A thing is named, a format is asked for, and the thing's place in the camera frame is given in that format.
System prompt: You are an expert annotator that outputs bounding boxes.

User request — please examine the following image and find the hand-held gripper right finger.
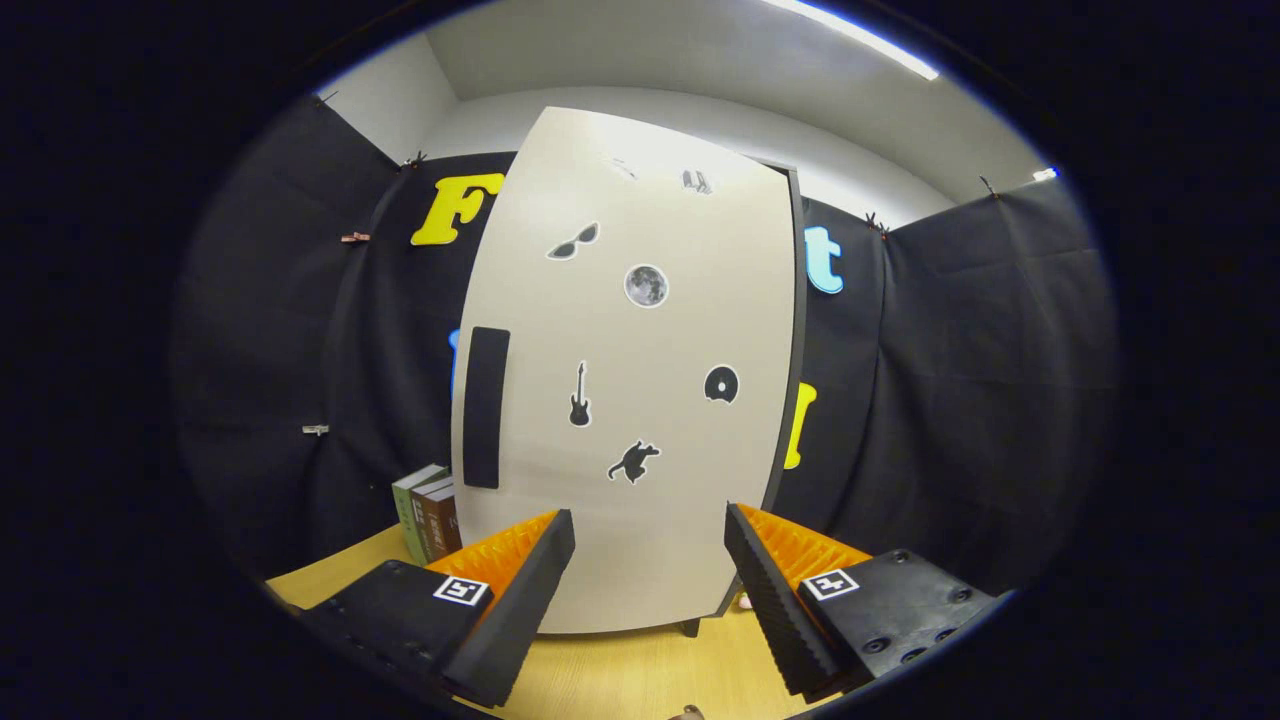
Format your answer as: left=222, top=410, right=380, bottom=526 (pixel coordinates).
left=723, top=503, right=1016, bottom=704

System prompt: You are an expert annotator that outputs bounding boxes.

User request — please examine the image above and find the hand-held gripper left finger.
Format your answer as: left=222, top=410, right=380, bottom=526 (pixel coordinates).
left=300, top=510, right=577, bottom=709

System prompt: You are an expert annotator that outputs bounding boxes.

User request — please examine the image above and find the black door handle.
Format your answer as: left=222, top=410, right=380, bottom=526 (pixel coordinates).
left=462, top=326, right=512, bottom=490

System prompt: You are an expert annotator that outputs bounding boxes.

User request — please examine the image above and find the green book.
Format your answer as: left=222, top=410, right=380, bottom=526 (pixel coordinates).
left=392, top=463, right=451, bottom=567

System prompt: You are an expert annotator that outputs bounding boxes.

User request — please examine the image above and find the dark grey cabinet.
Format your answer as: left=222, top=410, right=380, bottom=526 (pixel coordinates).
left=690, top=160, right=811, bottom=639

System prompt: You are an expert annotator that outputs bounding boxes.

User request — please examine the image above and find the black backdrop cloth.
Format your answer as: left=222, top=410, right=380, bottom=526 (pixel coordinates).
left=175, top=95, right=1116, bottom=601

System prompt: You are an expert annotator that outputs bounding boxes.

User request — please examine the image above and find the long ceiling light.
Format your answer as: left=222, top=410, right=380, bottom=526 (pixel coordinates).
left=765, top=0, right=941, bottom=81

